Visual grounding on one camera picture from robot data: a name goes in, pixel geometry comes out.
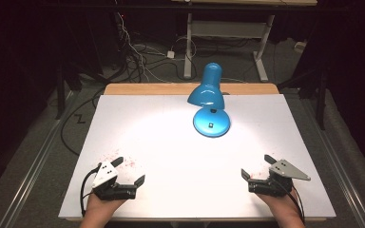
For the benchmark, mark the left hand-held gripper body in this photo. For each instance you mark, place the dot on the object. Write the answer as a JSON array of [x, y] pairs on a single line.
[[106, 175]]

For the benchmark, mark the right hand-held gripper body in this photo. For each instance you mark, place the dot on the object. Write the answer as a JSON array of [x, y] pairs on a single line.
[[285, 171]]

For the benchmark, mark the blue desk lamp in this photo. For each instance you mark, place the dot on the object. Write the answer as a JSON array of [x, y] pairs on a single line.
[[209, 95]]

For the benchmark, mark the person's left hand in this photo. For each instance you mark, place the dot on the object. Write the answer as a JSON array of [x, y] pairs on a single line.
[[99, 207]]

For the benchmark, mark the person's right hand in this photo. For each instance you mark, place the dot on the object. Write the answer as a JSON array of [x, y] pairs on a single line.
[[283, 205]]

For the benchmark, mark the white board table cover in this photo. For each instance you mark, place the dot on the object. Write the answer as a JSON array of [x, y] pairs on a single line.
[[171, 164]]

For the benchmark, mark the black metal stand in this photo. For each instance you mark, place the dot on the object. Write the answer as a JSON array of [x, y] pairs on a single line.
[[321, 101], [60, 91]]

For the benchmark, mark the white power adapter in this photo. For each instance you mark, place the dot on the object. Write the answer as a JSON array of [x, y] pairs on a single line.
[[170, 54]]

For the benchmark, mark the metal floor rail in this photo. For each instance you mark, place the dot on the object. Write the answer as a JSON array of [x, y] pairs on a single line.
[[339, 171], [34, 164]]

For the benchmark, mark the white metal desk frame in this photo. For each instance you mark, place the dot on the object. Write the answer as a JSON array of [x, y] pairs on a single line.
[[228, 28]]

